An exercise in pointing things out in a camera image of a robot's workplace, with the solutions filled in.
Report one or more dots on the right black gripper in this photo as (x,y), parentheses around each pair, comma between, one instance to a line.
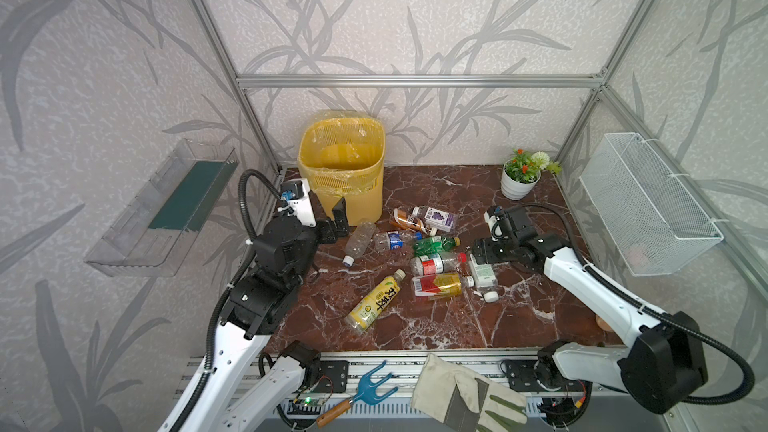
(480,252)

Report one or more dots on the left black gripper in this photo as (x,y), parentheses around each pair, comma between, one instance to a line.
(327,231)

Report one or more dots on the red yellow label bottle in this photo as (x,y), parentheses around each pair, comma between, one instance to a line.
(441,285)

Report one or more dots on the yellow label tea bottle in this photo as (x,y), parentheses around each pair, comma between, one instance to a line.
(371,306)

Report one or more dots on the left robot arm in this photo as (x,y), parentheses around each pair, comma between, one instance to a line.
(264,288)

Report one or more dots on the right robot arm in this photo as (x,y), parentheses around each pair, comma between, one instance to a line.
(661,362)

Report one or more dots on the yellow ribbed waste bin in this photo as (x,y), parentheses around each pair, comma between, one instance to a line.
(360,207)

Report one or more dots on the clear yellow bin liner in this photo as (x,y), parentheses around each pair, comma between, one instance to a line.
(342,152)

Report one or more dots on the clear crushed bottle white cap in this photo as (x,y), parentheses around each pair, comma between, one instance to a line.
(358,242)

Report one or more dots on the blue label crushed bottle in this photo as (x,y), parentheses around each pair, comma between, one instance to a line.
(395,240)

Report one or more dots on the brown coffee drink bottle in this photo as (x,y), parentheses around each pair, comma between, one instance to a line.
(408,221)

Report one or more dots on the white pot with flowers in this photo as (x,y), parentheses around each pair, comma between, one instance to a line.
(522,172)

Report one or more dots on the grape juice bottle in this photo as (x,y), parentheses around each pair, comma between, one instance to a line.
(435,219)

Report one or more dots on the green plastic bottle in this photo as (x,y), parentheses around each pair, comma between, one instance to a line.
(435,244)

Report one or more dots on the red label clear bottle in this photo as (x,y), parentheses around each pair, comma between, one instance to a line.
(437,263)

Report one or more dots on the terracotta clay vase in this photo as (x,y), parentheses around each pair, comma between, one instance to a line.
(602,324)

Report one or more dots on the blue garden hand fork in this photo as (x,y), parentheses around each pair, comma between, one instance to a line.
(366,392)

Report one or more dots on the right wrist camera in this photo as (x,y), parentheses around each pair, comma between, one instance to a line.
(492,218)

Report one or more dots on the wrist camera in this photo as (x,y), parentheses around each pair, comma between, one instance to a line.
(295,201)
(492,218)

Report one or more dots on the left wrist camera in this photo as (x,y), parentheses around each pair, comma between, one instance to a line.
(295,201)

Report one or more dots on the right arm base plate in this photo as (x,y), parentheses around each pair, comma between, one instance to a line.
(537,376)

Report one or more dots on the white wire mesh basket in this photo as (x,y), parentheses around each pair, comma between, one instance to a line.
(655,222)

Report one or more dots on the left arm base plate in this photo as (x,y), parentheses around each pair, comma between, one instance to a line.
(333,377)

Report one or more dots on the clear acrylic wall shelf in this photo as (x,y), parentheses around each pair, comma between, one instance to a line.
(158,228)

